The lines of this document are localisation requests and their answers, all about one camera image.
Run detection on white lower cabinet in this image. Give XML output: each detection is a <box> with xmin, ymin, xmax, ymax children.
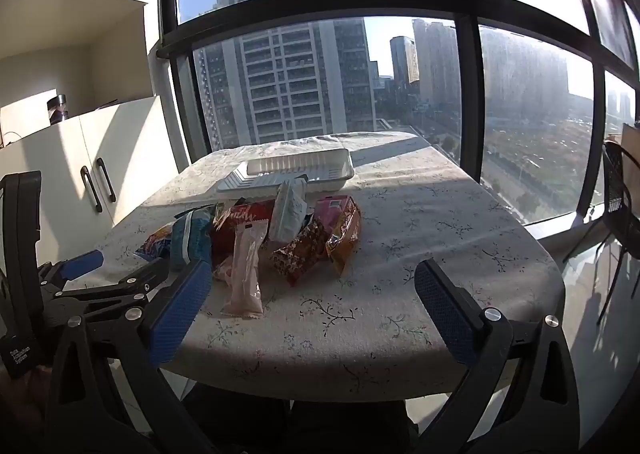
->
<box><xmin>0</xmin><ymin>94</ymin><xmax>191</xmax><ymax>275</ymax></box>

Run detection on red snack packet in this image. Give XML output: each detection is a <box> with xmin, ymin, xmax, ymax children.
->
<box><xmin>210</xmin><ymin>199</ymin><xmax>276</xmax><ymax>265</ymax></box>

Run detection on brown patterned snack packet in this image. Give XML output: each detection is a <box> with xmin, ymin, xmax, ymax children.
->
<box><xmin>270</xmin><ymin>216</ymin><xmax>331</xmax><ymax>287</ymax></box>

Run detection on pink and orange snack packet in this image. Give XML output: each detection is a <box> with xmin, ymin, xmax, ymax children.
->
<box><xmin>314</xmin><ymin>195</ymin><xmax>362</xmax><ymax>275</ymax></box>

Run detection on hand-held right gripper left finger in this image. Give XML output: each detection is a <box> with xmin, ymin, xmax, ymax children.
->
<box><xmin>47</xmin><ymin>259</ymin><xmax>216</xmax><ymax>454</ymax></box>

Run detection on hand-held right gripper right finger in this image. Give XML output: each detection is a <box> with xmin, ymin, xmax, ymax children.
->
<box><xmin>414</xmin><ymin>258</ymin><xmax>596</xmax><ymax>454</ymax></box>

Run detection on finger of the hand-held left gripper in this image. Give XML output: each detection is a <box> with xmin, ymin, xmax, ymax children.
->
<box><xmin>47</xmin><ymin>256</ymin><xmax>171</xmax><ymax>309</ymax></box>
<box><xmin>37</xmin><ymin>250</ymin><xmax>105</xmax><ymax>291</ymax></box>

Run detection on black metal chair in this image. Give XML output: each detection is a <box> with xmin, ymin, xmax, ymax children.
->
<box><xmin>562</xmin><ymin>139</ymin><xmax>640</xmax><ymax>325</ymax></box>

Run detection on dark jar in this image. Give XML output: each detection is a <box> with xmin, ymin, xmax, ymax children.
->
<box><xmin>47</xmin><ymin>94</ymin><xmax>68</xmax><ymax>125</ymax></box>

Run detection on black cabinet handle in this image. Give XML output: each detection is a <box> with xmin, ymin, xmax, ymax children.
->
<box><xmin>96</xmin><ymin>157</ymin><xmax>117</xmax><ymax>202</ymax></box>
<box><xmin>80</xmin><ymin>166</ymin><xmax>103</xmax><ymax>213</ymax></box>

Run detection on black window frame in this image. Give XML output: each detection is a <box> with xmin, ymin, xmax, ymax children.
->
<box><xmin>157</xmin><ymin>0</ymin><xmax>640</xmax><ymax>230</ymax></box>

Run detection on small dark blue snack packet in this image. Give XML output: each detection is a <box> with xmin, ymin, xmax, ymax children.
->
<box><xmin>135</xmin><ymin>226</ymin><xmax>176</xmax><ymax>260</ymax></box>

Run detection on pale white snack packet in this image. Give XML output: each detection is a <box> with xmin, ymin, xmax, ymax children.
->
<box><xmin>269</xmin><ymin>176</ymin><xmax>308</xmax><ymax>242</ymax></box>

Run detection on white plastic tray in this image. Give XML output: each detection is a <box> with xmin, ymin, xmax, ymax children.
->
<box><xmin>216</xmin><ymin>149</ymin><xmax>356</xmax><ymax>195</ymax></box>

